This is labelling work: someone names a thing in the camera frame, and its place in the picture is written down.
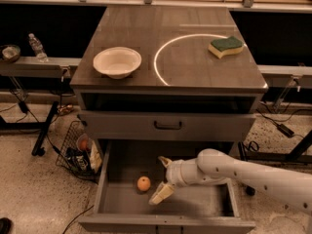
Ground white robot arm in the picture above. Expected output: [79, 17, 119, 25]
[149, 148, 312, 215]

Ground black power adapter right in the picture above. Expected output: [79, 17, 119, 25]
[277, 124, 294, 138]

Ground grey wooden drawer cabinet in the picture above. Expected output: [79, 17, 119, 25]
[69, 5, 269, 148]

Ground orange fruit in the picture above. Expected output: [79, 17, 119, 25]
[136, 176, 151, 192]

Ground grey bench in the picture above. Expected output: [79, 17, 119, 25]
[0, 57, 80, 156]
[238, 64, 312, 167]

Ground clear plastic water bottle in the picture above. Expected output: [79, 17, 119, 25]
[28, 33, 49, 62]

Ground closed grey drawer with handle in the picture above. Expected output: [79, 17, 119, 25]
[79, 110, 255, 142]

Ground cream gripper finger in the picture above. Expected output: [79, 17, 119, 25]
[148, 182, 175, 205]
[158, 156, 172, 168]

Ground white paper bowl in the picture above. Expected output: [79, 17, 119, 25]
[93, 47, 141, 79]

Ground dark bowl on bench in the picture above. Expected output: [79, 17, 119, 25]
[0, 45, 20, 63]

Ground grey right side bench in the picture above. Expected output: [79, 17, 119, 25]
[238, 64, 312, 167]

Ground black shoe tip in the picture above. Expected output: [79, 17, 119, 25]
[0, 217, 12, 234]

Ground grey left side bench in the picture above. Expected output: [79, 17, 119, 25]
[0, 57, 80, 156]

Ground green yellow sponge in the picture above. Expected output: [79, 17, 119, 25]
[208, 36, 244, 59]

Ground open grey lower drawer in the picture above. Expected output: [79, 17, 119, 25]
[79, 140, 255, 234]

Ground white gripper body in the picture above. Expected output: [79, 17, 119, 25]
[166, 159, 209, 187]

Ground black wire basket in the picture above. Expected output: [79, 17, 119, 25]
[56, 121, 102, 179]

